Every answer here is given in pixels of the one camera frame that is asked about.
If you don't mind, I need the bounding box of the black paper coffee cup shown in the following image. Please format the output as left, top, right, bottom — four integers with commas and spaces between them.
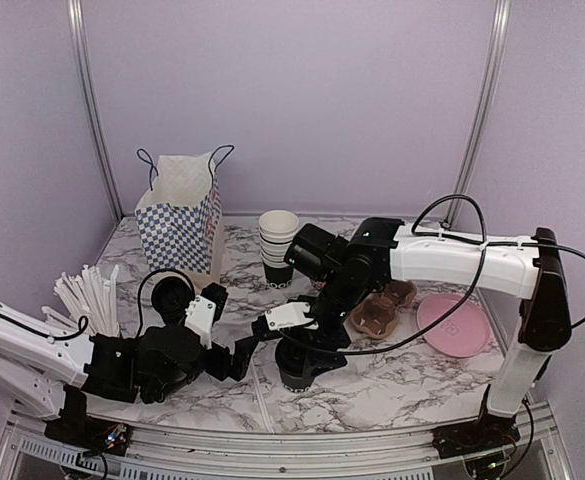
279, 369, 316, 393

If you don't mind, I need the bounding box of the black plastic cup lid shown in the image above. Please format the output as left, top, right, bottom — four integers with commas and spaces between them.
275, 339, 319, 377

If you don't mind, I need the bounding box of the stack of black lids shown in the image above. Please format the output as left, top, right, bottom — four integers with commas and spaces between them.
151, 276, 195, 325

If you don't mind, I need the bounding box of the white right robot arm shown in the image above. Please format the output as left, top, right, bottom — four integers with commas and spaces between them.
253, 217, 572, 448

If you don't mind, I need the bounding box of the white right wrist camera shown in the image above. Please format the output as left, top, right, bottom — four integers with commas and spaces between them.
265, 302, 318, 331

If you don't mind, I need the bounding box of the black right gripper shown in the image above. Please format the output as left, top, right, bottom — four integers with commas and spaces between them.
290, 267, 365, 380

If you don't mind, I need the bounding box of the left aluminium frame post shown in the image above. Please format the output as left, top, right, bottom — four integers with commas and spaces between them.
67, 0, 125, 223

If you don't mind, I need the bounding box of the checkered paper takeout bag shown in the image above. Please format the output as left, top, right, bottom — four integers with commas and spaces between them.
134, 144, 235, 291

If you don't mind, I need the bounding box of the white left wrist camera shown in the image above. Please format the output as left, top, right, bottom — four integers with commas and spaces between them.
184, 295, 216, 350

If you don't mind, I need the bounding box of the pink round plate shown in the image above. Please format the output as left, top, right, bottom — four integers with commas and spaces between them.
416, 294, 492, 358

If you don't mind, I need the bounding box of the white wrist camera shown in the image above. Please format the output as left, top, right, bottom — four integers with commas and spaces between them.
184, 295, 216, 350
265, 302, 318, 331

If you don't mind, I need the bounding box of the brown cardboard cup carrier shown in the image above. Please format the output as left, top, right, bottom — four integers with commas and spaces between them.
349, 280, 417, 340

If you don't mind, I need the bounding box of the bundle of white straws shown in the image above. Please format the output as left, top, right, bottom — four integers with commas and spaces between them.
41, 264, 121, 337

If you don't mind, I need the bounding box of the right aluminium frame post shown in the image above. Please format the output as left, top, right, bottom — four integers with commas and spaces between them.
444, 0, 516, 226

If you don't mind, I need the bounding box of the stack of paper cups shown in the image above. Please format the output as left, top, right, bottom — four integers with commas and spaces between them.
258, 210, 300, 289

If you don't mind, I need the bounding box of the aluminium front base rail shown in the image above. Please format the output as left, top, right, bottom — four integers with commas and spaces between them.
0, 403, 574, 479

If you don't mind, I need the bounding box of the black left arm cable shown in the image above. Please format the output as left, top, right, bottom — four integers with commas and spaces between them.
0, 269, 196, 344

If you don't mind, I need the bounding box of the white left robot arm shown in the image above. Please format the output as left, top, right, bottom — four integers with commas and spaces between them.
0, 283, 258, 404

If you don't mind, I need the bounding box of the aluminium frame post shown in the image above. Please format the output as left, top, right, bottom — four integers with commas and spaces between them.
67, 0, 125, 223
444, 0, 516, 226

